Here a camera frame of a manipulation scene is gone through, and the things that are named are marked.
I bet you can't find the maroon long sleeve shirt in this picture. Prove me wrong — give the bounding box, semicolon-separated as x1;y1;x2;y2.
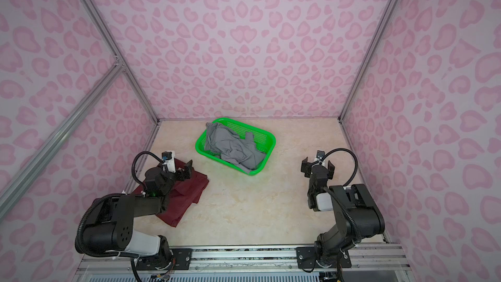
131;158;210;227

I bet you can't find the grey long sleeve shirt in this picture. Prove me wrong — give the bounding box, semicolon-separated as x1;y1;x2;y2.
204;123;266;173

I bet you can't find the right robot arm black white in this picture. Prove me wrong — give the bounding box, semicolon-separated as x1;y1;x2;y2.
296;159;385;273

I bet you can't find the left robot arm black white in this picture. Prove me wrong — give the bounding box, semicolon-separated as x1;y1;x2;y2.
75;160;193;270

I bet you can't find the green plastic basket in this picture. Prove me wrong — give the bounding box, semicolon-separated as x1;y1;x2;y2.
195;117;276;176

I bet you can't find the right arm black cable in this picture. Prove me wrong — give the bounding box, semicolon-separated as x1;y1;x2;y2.
323;148;359;187

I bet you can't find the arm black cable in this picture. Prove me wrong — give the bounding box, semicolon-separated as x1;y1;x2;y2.
323;148;359;187
130;150;164;195

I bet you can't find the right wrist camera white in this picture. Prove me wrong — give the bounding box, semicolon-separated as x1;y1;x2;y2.
315;150;326;165

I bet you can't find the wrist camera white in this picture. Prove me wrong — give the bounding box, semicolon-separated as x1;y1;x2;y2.
161;151;176;173
315;150;326;165

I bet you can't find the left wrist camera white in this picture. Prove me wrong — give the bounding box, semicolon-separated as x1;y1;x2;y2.
161;151;176;173

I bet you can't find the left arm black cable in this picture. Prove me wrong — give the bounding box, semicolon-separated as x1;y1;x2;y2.
130;150;164;195

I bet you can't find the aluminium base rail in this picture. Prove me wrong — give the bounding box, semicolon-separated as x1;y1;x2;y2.
73;243;415;281

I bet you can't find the left aluminium frame diagonal strut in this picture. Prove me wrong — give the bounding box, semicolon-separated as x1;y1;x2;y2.
1;61;123;220

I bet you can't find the right rear aluminium frame post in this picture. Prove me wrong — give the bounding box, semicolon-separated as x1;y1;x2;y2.
338;0;401;124

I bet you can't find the aluminium frame post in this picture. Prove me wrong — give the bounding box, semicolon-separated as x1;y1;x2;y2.
80;0;160;125
338;0;401;124

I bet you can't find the left rear aluminium frame post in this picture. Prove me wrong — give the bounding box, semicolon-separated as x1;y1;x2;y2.
80;0;160;125

